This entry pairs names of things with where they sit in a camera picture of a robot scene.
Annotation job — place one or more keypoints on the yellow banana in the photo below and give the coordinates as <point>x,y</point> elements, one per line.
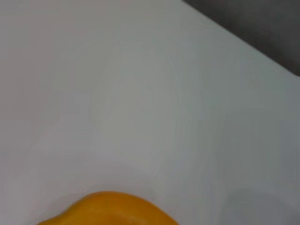
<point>112,211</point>

